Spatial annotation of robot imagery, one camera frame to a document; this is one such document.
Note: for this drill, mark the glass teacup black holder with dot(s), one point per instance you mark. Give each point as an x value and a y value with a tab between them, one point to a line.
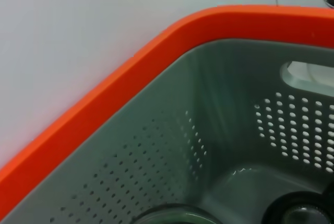
295	205
169	214

